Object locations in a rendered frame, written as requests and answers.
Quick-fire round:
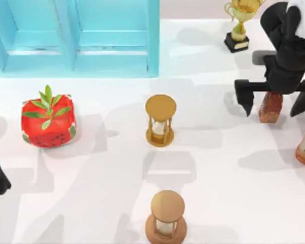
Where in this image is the reddish brown bread loaf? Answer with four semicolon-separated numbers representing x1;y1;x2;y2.
258;91;286;124

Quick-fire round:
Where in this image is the gold trophy with black base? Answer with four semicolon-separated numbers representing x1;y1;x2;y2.
223;0;267;53

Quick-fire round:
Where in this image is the brown wooden hourglass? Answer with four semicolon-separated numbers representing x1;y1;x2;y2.
144;190;188;244

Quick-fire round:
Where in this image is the light blue rack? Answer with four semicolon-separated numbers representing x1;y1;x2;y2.
0;0;160;78

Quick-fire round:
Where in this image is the red watermelon pot with plant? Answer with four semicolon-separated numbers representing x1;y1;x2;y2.
21;84;77;149

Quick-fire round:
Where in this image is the golden yellow hourglass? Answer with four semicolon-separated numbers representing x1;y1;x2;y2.
145;94;177;148

